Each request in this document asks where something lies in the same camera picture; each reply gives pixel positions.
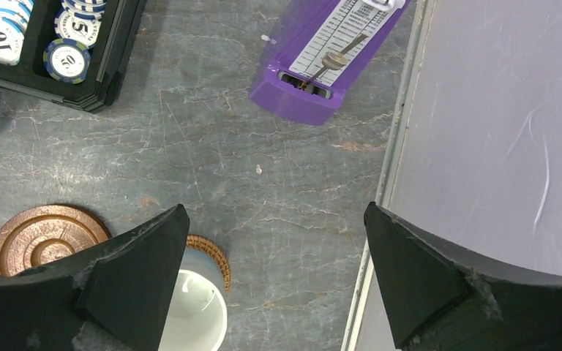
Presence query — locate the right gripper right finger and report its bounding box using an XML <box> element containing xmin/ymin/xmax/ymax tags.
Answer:
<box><xmin>364</xmin><ymin>203</ymin><xmax>562</xmax><ymax>350</ymax></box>

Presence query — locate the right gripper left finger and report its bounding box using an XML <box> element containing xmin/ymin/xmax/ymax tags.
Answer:
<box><xmin>0</xmin><ymin>204</ymin><xmax>190</xmax><ymax>350</ymax></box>

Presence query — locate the white mug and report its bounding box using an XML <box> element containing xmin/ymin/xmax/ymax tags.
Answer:
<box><xmin>159</xmin><ymin>248</ymin><xmax>228</xmax><ymax>351</ymax></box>

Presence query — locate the wooden coaster five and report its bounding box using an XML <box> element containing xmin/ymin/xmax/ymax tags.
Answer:
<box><xmin>0</xmin><ymin>205</ymin><xmax>111</xmax><ymax>276</ymax></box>

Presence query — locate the black poker chip case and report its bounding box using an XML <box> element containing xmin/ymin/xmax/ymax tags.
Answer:
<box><xmin>0</xmin><ymin>1</ymin><xmax>146</xmax><ymax>113</ymax></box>

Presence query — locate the purple metronome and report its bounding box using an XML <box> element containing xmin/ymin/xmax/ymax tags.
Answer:
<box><xmin>249</xmin><ymin>0</ymin><xmax>409</xmax><ymax>126</ymax></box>

